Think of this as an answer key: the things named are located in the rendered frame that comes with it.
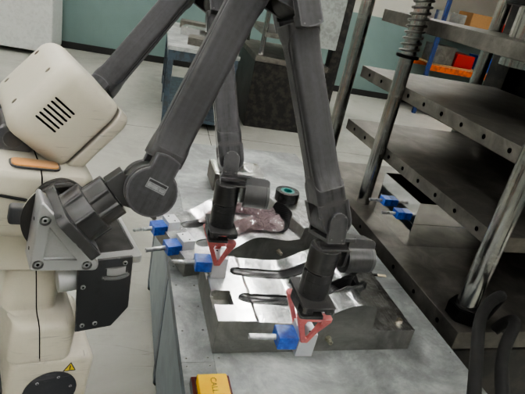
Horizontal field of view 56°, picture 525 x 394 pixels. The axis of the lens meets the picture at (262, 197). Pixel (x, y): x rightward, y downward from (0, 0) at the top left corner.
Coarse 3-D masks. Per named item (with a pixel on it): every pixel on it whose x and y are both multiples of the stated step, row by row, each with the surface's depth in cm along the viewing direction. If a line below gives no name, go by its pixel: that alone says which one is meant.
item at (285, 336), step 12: (276, 324) 99; (288, 324) 100; (312, 324) 100; (252, 336) 96; (264, 336) 97; (276, 336) 97; (288, 336) 97; (288, 348) 97; (300, 348) 97; (312, 348) 98
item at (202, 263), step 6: (216, 252) 121; (222, 252) 122; (198, 258) 119; (204, 258) 120; (210, 258) 120; (216, 258) 118; (192, 264) 120; (198, 264) 118; (204, 264) 118; (210, 264) 119; (222, 264) 119; (198, 270) 119; (204, 270) 119; (210, 270) 119; (216, 270) 119; (222, 270) 120; (210, 276) 120; (216, 276) 120; (222, 276) 120
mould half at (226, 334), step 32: (288, 256) 135; (224, 288) 117; (256, 288) 120; (352, 288) 119; (224, 320) 107; (256, 320) 109; (288, 320) 112; (352, 320) 115; (384, 320) 123; (224, 352) 110; (256, 352) 113
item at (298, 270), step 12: (300, 264) 131; (252, 276) 125; (264, 276) 127; (276, 276) 128; (288, 276) 129; (348, 276) 122; (336, 288) 122; (348, 288) 119; (252, 300) 116; (264, 300) 117; (276, 300) 119
